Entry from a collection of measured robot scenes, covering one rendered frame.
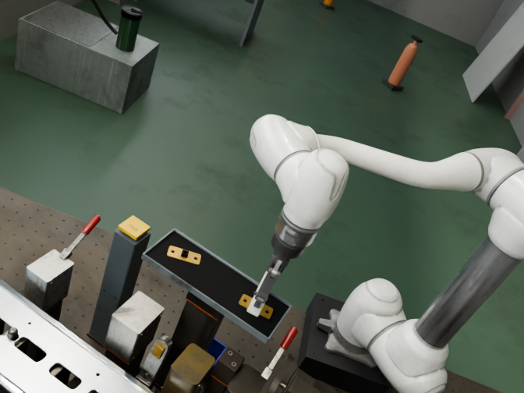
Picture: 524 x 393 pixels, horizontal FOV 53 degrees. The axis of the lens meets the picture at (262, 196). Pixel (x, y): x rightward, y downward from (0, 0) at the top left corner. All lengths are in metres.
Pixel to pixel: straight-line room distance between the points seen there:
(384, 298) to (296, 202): 0.72
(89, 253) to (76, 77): 2.33
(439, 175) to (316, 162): 0.38
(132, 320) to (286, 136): 0.54
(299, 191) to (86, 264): 1.05
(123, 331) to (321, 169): 0.59
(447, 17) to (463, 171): 9.18
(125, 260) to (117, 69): 2.63
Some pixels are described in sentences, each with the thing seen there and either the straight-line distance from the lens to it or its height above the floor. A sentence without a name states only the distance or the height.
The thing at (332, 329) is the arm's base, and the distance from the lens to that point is 1.86.
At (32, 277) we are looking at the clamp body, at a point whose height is 1.04.
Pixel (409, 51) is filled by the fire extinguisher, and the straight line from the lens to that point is 6.51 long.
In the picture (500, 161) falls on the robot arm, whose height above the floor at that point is 1.62.
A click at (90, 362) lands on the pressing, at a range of 1.32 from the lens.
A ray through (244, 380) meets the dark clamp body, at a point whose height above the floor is 1.08.
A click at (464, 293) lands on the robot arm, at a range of 1.51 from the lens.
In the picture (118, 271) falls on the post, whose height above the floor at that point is 1.02.
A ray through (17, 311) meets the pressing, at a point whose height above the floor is 1.00.
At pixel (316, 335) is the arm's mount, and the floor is 0.79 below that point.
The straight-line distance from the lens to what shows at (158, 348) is 1.25.
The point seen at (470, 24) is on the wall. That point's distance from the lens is 10.57.
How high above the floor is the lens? 2.10
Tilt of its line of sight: 34 degrees down
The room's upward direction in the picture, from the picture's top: 24 degrees clockwise
